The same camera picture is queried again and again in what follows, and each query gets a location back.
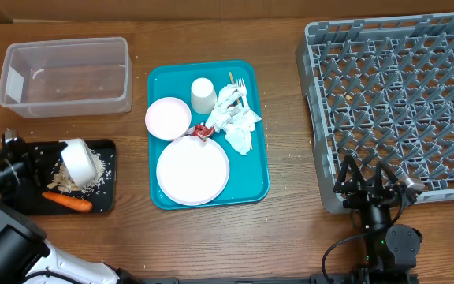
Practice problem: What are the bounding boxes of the black food tray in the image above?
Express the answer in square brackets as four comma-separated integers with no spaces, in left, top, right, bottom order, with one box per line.
[2,140,117,215]

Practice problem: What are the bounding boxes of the white cup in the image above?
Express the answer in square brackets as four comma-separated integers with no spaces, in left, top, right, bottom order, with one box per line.
[191,77,217,114]

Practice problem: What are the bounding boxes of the white napkin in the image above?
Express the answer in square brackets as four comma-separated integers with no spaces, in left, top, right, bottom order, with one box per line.
[205,84,262,155]

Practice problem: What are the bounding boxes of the white plastic fork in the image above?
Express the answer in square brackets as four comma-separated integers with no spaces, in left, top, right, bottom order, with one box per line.
[236,78,250,108]

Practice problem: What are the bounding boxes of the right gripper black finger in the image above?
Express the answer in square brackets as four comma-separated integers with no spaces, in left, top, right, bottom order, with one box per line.
[374,161,398,189]
[336,155,367,189]

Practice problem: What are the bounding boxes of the pink bowl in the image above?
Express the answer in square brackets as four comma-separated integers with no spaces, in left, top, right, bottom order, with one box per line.
[145,97,192,141]

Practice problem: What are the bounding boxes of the red snack wrapper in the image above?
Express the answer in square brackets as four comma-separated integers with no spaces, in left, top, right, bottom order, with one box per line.
[189,123,215,142]

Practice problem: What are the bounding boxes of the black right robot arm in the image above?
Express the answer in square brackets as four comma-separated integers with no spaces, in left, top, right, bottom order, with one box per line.
[322,155,425,283]

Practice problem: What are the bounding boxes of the clear plastic bin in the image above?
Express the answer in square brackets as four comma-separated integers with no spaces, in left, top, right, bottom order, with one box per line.
[0,37,132,118]

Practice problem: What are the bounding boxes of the grey dishwasher rack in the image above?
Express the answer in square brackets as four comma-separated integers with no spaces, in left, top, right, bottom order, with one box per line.
[296,13,454,213]

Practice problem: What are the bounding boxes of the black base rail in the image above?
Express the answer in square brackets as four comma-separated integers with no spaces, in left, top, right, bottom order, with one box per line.
[140,273,420,284]

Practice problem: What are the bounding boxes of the white bowl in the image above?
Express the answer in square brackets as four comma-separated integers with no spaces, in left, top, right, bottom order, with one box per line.
[61,139,97,187]

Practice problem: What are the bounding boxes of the wooden chopstick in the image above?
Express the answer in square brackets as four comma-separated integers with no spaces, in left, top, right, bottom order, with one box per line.
[229,71,253,150]

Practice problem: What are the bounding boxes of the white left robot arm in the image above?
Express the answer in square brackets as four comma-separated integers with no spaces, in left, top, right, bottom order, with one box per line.
[0,130,139,284]

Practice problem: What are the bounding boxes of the orange carrot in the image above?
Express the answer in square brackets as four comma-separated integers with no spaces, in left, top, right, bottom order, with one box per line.
[42,192,93,212]

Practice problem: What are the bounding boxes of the white round plate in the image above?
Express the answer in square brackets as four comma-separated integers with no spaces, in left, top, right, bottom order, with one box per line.
[156,136,230,206]

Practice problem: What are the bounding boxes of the rice and peanut shell scraps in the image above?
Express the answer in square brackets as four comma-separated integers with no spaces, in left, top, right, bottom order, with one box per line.
[47,150,111,193]

